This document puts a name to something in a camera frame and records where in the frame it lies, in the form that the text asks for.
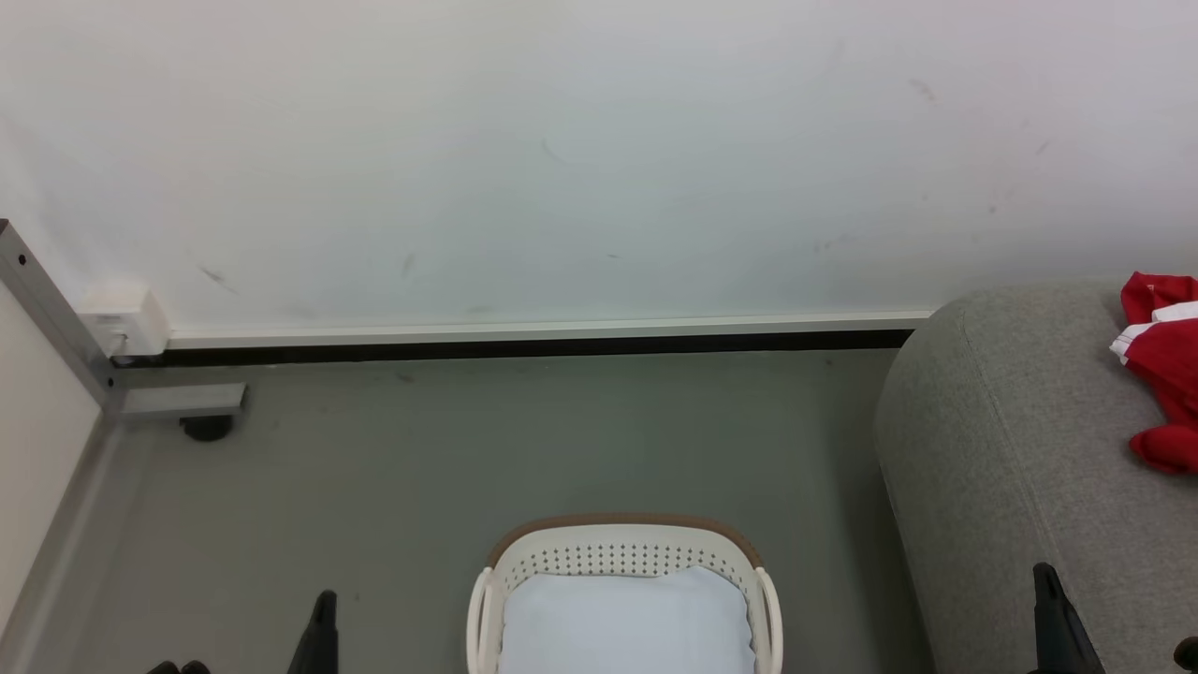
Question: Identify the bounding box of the pale blue cloth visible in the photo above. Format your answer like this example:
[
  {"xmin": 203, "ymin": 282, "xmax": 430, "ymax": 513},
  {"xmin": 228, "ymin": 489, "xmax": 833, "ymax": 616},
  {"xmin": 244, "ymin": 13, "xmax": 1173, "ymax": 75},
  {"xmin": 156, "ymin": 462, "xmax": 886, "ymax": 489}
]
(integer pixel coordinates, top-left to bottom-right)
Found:
[{"xmin": 496, "ymin": 564, "xmax": 757, "ymax": 674}]

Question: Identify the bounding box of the cream plastic laundry basket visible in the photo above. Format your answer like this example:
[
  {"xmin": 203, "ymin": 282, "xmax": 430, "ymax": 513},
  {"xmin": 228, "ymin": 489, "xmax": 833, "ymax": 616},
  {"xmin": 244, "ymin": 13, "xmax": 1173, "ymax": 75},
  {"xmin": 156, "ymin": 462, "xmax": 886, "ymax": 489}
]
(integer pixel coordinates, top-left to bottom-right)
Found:
[{"xmin": 466, "ymin": 512, "xmax": 785, "ymax": 674}]

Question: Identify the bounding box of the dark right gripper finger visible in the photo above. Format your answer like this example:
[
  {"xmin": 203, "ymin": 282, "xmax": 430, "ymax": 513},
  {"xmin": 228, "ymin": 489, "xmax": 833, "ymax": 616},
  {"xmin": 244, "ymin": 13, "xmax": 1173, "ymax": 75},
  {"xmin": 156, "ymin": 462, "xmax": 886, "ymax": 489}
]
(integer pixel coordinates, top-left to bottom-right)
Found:
[{"xmin": 1029, "ymin": 563, "xmax": 1106, "ymax": 674}]

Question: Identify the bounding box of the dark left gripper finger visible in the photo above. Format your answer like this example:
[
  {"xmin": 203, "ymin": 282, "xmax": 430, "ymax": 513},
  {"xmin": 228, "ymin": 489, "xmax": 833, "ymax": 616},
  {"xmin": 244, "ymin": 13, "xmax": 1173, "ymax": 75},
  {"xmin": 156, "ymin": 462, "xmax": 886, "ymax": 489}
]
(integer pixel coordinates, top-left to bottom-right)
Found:
[{"xmin": 285, "ymin": 590, "xmax": 339, "ymax": 674}]

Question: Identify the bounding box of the beige partition panel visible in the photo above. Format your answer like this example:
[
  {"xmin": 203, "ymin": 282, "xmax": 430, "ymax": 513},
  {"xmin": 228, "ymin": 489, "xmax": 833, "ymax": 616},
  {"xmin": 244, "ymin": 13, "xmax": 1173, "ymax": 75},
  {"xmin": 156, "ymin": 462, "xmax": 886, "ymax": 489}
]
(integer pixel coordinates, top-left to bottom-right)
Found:
[{"xmin": 0, "ymin": 281, "xmax": 104, "ymax": 637}]

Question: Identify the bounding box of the grey fabric sofa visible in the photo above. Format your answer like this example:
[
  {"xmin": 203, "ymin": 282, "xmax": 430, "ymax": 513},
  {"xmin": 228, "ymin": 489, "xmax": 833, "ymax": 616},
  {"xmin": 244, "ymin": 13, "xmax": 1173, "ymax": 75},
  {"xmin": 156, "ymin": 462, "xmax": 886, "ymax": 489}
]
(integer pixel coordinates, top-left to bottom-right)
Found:
[{"xmin": 873, "ymin": 281, "xmax": 1198, "ymax": 674}]

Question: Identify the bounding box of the white wall trim strip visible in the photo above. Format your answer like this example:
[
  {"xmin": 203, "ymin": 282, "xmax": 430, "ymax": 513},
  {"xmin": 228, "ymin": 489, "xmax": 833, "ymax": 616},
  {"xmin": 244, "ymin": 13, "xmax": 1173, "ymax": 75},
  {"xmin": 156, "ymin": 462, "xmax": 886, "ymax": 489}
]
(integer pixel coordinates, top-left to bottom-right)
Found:
[{"xmin": 167, "ymin": 311, "xmax": 938, "ymax": 351}]

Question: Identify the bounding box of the white wall socket box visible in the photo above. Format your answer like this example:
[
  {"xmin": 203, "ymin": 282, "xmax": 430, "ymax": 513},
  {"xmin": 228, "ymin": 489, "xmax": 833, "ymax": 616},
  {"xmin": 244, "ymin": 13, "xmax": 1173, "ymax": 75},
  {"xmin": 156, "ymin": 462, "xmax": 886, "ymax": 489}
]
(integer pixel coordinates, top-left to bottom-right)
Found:
[{"xmin": 78, "ymin": 286, "xmax": 172, "ymax": 359}]

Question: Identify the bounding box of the red and white garment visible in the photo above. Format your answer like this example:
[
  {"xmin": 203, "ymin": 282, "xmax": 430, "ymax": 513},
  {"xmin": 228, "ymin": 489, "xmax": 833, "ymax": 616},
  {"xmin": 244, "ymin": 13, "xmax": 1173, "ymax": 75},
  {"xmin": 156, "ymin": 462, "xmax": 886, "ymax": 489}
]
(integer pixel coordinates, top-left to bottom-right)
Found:
[{"xmin": 1109, "ymin": 271, "xmax": 1198, "ymax": 475}]

